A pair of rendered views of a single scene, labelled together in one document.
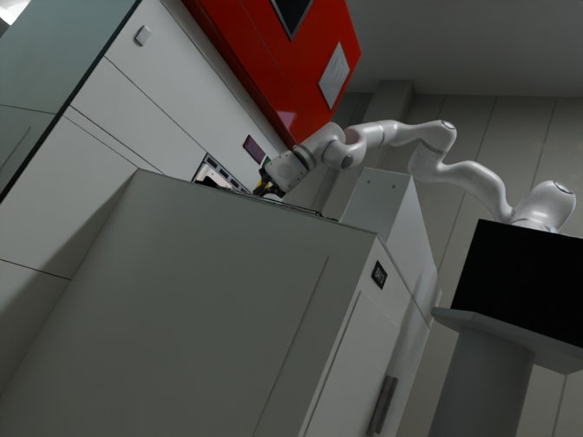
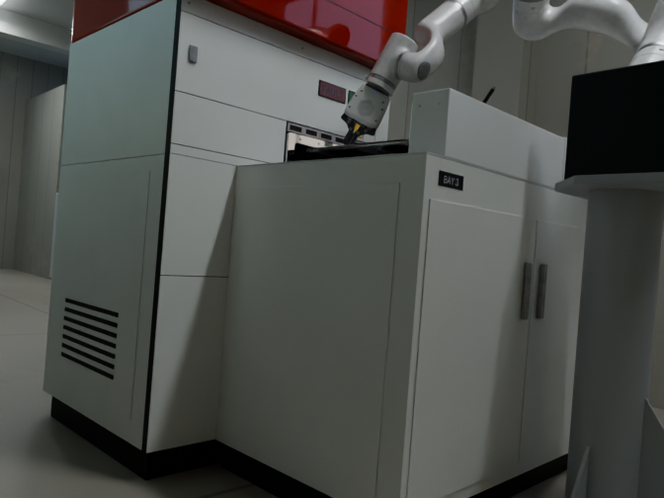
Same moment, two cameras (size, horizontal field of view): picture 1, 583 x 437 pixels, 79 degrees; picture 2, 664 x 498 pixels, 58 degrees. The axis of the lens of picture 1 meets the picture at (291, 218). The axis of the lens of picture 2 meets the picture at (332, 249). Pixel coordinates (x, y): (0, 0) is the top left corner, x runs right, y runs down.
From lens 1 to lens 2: 0.68 m
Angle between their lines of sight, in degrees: 18
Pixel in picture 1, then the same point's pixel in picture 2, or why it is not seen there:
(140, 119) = (220, 124)
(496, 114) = not seen: outside the picture
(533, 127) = not seen: outside the picture
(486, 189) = (606, 21)
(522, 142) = not seen: outside the picture
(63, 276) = (221, 275)
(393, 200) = (441, 116)
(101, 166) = (209, 179)
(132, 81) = (202, 97)
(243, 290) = (352, 231)
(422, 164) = (526, 21)
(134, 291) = (279, 264)
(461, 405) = (594, 263)
